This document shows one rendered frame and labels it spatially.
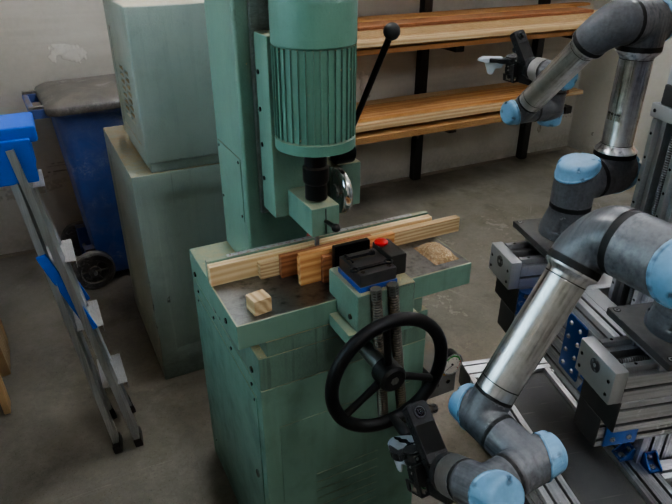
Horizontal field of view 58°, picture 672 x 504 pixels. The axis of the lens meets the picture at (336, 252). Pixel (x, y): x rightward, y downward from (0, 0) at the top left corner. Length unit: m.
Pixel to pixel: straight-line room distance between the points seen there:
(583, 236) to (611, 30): 0.78
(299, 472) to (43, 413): 1.28
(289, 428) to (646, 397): 0.81
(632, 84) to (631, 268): 0.90
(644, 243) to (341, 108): 0.62
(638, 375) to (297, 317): 0.75
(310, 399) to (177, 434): 0.98
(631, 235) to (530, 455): 0.39
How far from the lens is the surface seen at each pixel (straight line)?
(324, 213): 1.36
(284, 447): 1.53
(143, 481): 2.24
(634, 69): 1.85
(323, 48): 1.22
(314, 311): 1.32
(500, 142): 4.93
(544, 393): 2.25
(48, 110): 2.94
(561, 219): 1.85
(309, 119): 1.25
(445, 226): 1.63
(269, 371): 1.36
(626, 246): 1.04
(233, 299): 1.35
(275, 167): 1.43
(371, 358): 1.30
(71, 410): 2.58
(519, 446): 1.10
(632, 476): 2.04
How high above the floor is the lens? 1.62
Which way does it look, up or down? 28 degrees down
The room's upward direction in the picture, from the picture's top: straight up
